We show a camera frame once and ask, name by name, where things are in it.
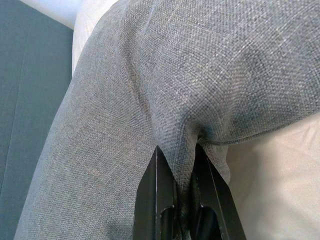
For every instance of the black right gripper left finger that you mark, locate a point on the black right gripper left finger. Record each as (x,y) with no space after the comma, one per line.
(155,200)

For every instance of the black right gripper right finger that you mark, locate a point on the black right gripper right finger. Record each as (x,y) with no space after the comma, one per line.
(215,212)

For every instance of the grey fabric pillow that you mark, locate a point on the grey fabric pillow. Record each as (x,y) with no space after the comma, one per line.
(175,87)

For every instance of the beige sheeted mattress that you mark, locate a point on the beige sheeted mattress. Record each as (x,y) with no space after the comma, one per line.
(275,187)

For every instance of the blue fabric bed headboard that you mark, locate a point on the blue fabric bed headboard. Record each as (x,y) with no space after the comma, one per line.
(32,100)

